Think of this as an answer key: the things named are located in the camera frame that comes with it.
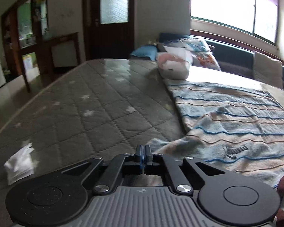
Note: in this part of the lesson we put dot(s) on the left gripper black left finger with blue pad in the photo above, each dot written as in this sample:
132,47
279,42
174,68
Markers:
139,159

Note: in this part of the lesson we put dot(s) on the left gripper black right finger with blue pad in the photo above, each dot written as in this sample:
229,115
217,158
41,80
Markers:
148,157

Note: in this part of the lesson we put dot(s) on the striped blue beige sweater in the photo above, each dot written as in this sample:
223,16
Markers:
238,129

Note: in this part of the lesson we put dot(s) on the grey quilted star table cover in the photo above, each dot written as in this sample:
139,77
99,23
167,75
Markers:
85,128

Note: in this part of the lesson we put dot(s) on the white pink tissue box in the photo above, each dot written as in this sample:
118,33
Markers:
174,63

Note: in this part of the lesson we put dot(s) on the blue cushion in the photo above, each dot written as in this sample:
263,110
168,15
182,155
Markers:
147,52

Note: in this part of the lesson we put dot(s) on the butterfly print pillow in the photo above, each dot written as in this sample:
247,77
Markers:
201,52

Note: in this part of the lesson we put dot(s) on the crumpled white tissue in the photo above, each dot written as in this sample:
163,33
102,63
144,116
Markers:
20,165

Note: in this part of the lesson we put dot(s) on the dark teal corner sofa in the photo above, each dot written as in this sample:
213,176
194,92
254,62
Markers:
231,58

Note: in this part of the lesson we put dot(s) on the dark wooden console table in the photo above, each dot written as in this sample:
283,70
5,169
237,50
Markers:
55,57

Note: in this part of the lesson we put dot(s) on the dark wooden door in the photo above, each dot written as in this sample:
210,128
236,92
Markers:
108,28

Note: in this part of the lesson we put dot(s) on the grey square cushion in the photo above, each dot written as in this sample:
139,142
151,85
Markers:
267,70

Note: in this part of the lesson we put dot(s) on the dark wooden display cabinet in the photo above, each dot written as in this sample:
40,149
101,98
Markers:
23,25

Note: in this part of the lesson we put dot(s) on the window with green frame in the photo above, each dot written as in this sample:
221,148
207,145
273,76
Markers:
255,17

